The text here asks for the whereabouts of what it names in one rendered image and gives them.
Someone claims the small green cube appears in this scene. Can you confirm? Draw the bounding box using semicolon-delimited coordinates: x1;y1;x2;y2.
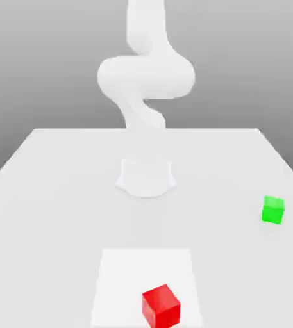
260;195;286;226

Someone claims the small red cube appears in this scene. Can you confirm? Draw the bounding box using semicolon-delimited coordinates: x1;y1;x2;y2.
141;283;181;328

